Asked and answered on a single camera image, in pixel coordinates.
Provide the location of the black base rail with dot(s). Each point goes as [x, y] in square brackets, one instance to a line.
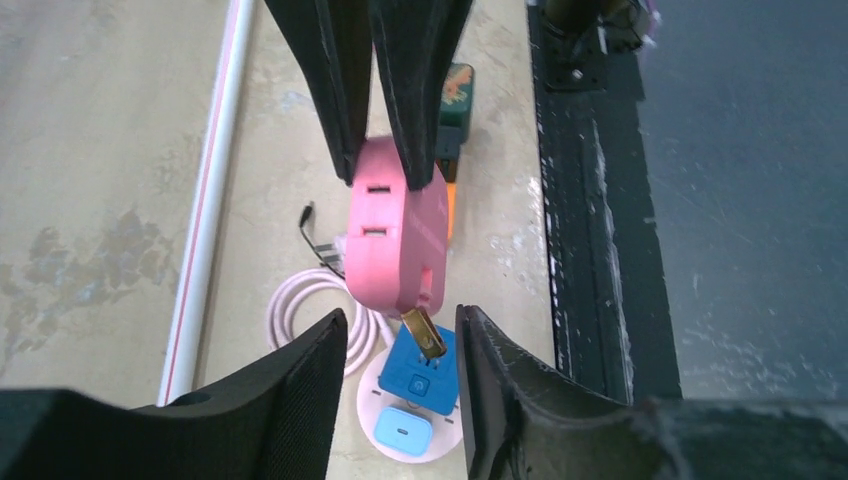
[612, 330]

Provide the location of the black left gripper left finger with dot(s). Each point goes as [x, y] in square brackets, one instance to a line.
[272, 419]

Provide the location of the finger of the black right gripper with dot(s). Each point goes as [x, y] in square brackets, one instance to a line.
[331, 41]
[415, 42]

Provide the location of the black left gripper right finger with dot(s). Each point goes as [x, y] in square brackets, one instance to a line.
[522, 419]

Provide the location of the blue cube socket adapter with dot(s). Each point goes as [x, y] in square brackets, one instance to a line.
[431, 384]

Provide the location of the pink small charger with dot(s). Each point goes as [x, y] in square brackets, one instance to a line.
[396, 246]

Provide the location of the orange power strip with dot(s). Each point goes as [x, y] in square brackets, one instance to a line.
[449, 170]

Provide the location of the dark green cube plug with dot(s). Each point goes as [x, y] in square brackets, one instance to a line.
[457, 98]

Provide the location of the pink round socket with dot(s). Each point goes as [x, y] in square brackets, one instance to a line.
[371, 400]

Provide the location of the white PVC pipe frame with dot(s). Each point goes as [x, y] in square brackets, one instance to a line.
[189, 312]

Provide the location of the light blue USB charger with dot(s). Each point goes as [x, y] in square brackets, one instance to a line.
[403, 432]

